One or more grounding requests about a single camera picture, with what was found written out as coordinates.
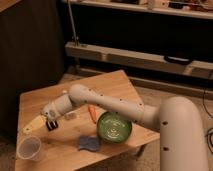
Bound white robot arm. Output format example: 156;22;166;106
23;84;209;171

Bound translucent ceramic cup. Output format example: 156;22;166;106
17;136;43;161

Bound small white bottle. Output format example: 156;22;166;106
61;89;78;121

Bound wooden table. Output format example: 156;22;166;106
15;70;159;171

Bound green ceramic bowl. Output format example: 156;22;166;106
97;112;132;143

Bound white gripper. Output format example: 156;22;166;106
22;102;60;134

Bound metal pole stand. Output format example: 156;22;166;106
67;0;82;46

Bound wooden shelf beam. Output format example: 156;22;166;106
65;42;213;78

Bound orange pepper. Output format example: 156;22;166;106
88;105;97;124

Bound blue sponge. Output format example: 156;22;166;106
78;136;100;152

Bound black handle on shelf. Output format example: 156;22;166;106
164;56;193;65

